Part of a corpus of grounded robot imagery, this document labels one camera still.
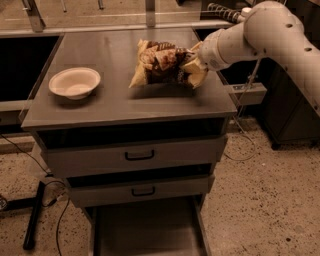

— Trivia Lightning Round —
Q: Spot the black middle drawer handle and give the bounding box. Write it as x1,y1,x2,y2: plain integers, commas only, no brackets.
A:
131,186,156,197

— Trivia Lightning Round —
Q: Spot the black floor cable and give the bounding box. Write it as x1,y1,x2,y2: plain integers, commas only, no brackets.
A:
0,133,71,256

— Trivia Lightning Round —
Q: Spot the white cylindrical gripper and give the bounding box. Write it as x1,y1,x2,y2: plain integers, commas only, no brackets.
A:
187,29,247,89

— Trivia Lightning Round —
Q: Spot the grey side bracket box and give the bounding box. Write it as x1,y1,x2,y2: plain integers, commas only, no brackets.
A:
225,83,267,106

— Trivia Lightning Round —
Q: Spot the black drawer handle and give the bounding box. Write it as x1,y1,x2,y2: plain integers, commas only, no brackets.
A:
131,186,156,197
124,150,155,161

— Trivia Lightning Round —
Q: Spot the black top drawer handle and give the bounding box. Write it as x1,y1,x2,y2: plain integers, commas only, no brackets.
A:
124,150,155,161

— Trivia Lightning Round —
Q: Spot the grey drawer cabinet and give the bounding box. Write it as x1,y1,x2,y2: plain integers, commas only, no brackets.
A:
20,27,238,214

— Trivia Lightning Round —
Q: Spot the white power cable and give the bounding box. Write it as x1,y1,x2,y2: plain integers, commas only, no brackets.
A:
223,58,263,162

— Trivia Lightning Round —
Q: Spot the brown chip bag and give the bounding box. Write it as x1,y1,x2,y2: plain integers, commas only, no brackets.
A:
129,39,207,88

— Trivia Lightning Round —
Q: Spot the white power strip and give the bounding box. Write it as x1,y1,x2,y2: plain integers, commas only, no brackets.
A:
206,3,251,24

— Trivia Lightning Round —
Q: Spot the black metal stand leg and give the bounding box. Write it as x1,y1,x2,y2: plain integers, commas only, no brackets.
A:
23,182,45,250

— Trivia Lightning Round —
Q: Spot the metal frame post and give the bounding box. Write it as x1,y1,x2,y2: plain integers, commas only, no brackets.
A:
22,0,46,33

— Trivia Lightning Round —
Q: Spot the grey bottom drawer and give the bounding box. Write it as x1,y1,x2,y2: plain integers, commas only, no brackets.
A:
88,196,212,256

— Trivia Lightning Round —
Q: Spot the white paper bowl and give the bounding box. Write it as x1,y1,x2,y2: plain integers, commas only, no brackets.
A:
49,67,101,100

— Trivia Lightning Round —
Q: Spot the grey middle drawer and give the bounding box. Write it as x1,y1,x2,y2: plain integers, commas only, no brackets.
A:
69,175,214,208

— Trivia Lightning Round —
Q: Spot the grey drawer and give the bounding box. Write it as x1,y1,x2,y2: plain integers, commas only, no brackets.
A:
88,196,212,256
42,135,227,178
69,175,214,208

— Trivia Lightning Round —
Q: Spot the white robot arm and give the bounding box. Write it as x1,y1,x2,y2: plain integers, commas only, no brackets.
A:
196,1,320,115

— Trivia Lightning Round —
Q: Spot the grey top drawer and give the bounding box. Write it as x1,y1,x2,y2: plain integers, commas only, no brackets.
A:
42,135,227,178

